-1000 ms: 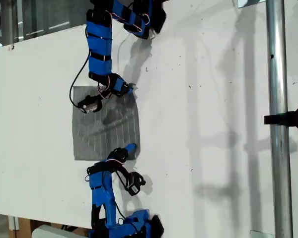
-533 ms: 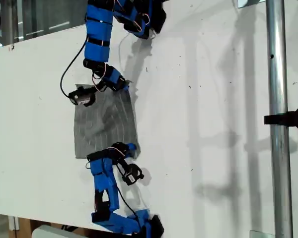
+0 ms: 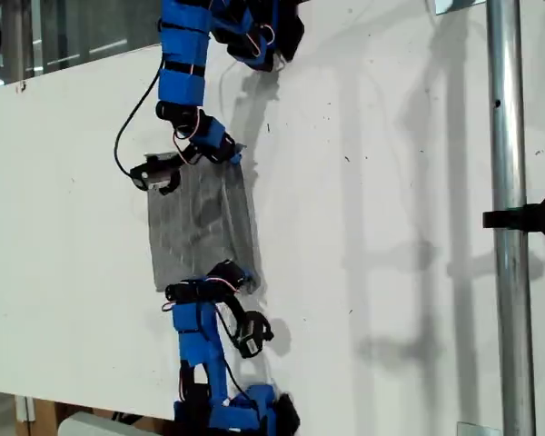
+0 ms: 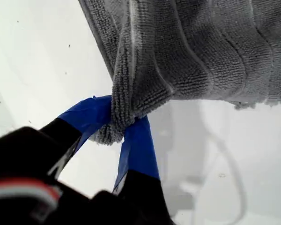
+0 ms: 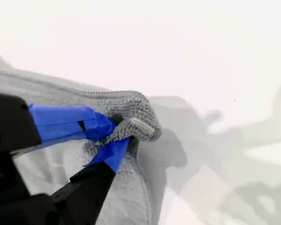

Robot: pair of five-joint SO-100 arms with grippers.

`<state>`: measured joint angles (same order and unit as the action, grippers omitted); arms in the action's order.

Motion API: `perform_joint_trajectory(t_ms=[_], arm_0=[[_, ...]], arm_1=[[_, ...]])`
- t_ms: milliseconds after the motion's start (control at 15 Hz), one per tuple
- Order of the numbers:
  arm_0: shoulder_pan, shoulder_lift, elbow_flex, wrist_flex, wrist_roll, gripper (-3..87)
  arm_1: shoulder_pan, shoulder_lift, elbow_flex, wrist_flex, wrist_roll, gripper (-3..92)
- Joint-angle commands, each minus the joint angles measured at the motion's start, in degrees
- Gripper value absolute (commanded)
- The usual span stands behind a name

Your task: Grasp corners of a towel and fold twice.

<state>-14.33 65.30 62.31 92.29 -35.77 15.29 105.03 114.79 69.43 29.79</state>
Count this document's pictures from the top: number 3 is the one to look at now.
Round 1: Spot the grey striped towel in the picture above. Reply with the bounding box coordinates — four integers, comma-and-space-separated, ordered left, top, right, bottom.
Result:
144, 147, 263, 296

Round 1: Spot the white plastic container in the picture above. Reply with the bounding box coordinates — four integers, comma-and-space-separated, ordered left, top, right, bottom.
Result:
57, 411, 164, 436

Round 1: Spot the wooden table leg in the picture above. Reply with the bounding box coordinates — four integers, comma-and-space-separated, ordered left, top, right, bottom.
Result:
15, 394, 60, 436

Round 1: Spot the black clamp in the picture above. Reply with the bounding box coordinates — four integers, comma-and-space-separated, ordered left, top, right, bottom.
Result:
482, 193, 545, 241

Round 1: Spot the red white servo wire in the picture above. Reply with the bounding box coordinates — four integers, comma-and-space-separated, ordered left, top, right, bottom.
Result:
172, 108, 203, 155
162, 274, 238, 314

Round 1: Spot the black camera stalk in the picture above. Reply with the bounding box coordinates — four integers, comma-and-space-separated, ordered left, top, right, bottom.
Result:
158, 156, 195, 197
213, 290, 255, 324

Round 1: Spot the black camera cable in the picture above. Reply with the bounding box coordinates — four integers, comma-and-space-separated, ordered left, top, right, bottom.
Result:
114, 58, 164, 179
213, 306, 249, 403

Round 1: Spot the steel post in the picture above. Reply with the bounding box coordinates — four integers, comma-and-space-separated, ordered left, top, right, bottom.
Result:
486, 0, 538, 436

